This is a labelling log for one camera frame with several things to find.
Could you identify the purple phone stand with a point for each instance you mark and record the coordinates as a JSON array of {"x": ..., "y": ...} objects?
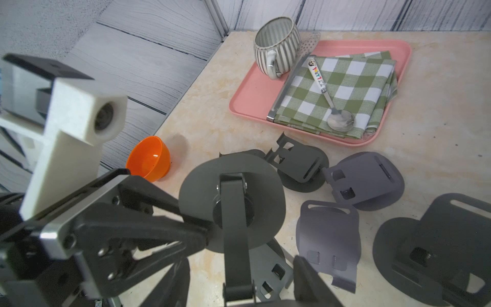
[
  {"x": 327, "y": 236},
  {"x": 368, "y": 181}
]

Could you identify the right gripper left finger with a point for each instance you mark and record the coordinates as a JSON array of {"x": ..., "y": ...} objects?
[{"x": 173, "y": 288}]

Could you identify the dark green phone stand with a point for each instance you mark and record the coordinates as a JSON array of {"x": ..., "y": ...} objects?
[
  {"x": 253, "y": 152},
  {"x": 442, "y": 259},
  {"x": 270, "y": 271},
  {"x": 239, "y": 198},
  {"x": 298, "y": 165}
]

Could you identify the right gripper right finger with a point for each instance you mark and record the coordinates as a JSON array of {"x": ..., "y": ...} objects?
[{"x": 309, "y": 288}]

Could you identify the left aluminium frame post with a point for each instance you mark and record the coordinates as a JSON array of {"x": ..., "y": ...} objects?
[{"x": 217, "y": 18}]

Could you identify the green checkered cloth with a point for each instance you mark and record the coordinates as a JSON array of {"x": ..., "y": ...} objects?
[{"x": 362, "y": 84}]

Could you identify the orange plastic bowl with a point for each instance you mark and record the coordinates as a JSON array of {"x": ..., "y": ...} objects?
[{"x": 149, "y": 159}]

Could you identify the pink tray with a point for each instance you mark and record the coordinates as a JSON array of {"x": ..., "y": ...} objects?
[{"x": 257, "y": 93}]

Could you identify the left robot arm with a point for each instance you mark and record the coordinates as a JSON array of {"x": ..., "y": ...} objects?
[{"x": 95, "y": 244}]

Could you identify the white handled spoon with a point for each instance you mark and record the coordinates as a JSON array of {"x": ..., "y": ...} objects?
[{"x": 339, "y": 120}]

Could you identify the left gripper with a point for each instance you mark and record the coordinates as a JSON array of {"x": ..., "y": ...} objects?
[{"x": 41, "y": 260}]

